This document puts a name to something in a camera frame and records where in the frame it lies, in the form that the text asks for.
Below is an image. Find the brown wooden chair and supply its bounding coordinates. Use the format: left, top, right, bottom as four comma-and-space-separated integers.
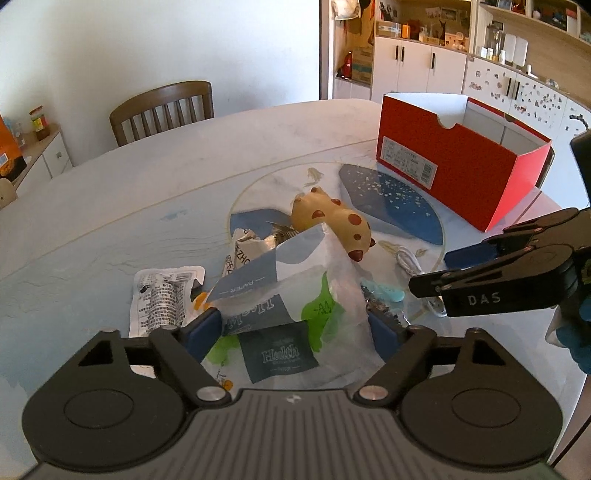
109, 80, 215, 147

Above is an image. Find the white container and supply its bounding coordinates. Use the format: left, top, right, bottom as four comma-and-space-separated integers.
501, 32, 529, 66

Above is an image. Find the red cardboard shoe box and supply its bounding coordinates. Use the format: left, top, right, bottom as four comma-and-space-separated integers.
376, 92, 554, 233

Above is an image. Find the dark bead chain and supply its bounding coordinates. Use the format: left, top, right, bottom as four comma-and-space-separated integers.
365, 295, 409, 329

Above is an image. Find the silver snack packet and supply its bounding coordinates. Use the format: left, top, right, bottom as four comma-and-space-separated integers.
224, 224, 296, 278

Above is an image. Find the orange snack bag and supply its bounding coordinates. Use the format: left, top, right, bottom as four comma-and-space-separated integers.
0, 115, 27, 182

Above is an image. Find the person's right hand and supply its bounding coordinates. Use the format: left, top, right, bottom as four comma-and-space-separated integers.
547, 298, 591, 376

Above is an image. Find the red label jar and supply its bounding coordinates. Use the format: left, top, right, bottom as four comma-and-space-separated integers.
28, 106, 51, 141

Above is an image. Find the white hanging bag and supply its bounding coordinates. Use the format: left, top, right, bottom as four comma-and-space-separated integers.
330, 0, 362, 22

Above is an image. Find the teal plastic item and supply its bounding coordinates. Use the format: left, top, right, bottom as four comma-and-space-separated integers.
360, 277, 407, 304

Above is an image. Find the clear glass jar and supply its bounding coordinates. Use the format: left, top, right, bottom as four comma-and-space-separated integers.
485, 21, 504, 61

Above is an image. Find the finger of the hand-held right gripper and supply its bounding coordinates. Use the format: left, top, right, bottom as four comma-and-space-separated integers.
409, 249, 541, 299
445, 208, 581, 270

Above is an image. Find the white cabinet with stickers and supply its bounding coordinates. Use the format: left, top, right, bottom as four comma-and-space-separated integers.
462, 54, 591, 155

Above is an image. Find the white tall cabinet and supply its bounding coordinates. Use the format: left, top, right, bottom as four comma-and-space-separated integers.
372, 34, 469, 104

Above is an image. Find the yellow spotted pig toy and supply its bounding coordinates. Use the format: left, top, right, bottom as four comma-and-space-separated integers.
291, 186, 377, 263

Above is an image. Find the small orange item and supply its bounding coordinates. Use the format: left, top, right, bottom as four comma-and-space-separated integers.
191, 291, 213, 317

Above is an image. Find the white side cabinet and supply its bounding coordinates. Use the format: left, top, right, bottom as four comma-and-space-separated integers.
0, 124, 75, 197

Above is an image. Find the light wooden chair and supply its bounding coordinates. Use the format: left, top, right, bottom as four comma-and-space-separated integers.
0, 178, 19, 209

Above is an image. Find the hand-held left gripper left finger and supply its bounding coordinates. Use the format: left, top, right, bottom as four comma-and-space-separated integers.
76, 308, 232, 408

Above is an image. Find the wooden wall shelf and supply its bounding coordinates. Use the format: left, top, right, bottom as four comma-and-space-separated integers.
374, 0, 472, 47

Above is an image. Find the white black printed sachet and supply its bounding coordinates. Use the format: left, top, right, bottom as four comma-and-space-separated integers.
128, 265, 206, 337

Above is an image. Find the white cable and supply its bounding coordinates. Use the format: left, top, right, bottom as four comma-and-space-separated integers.
390, 247, 448, 319

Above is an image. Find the dark teal tissue pack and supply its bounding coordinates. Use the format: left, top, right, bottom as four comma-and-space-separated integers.
238, 320, 320, 384

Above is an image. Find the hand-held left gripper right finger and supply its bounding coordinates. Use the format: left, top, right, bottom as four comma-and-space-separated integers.
351, 310, 509, 408

